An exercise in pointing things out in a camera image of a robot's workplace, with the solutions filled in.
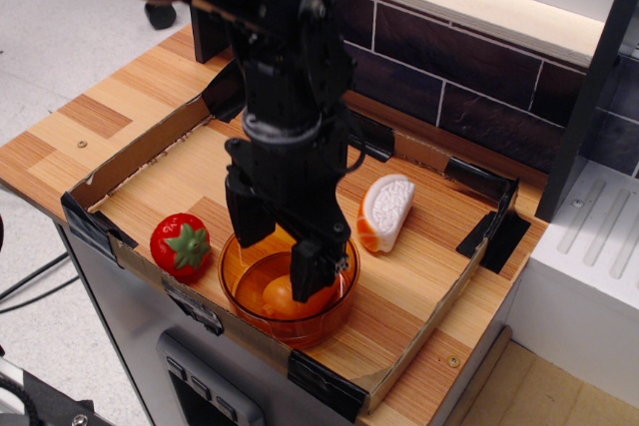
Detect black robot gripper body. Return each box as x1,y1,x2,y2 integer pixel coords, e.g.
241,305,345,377
225,114,350,271

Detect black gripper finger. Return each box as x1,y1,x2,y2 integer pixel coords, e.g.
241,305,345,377
291,239,340,302
225,177,276,247

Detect orange toy carrot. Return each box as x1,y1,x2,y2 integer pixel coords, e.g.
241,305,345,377
262,274,338,320

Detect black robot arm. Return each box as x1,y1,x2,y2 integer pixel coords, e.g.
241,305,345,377
147,0,359,302

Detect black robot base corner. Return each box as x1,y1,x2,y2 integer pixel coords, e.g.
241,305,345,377
1,349,110,426

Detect transparent orange plastic pot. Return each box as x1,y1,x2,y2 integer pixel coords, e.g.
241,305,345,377
218,227,359,347

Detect cardboard fence with black tape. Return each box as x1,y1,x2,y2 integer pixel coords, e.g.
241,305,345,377
61,95,542,425

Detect red toy strawberry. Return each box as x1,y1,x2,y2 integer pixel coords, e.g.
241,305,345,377
150,213,212,282

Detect white orange toy sushi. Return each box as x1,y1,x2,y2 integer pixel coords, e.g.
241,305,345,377
356,174,415,252

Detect grey toy oven front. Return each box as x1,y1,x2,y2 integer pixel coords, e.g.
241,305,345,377
157,332,266,426

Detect black office chair base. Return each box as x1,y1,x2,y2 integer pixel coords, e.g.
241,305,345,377
144,3,177,30

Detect white toy sink drainboard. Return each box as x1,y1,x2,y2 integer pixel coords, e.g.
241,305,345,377
528,154,639,317

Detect black floor cables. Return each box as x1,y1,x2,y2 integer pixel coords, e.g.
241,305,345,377
0,250,81,316

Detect dark grey vertical post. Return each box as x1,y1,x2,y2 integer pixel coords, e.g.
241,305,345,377
536,0,638,221

